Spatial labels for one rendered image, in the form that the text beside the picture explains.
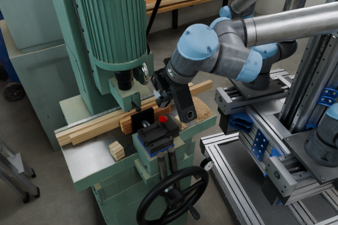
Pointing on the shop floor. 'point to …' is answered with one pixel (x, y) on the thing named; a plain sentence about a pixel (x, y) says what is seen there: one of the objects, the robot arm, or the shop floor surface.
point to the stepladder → (16, 167)
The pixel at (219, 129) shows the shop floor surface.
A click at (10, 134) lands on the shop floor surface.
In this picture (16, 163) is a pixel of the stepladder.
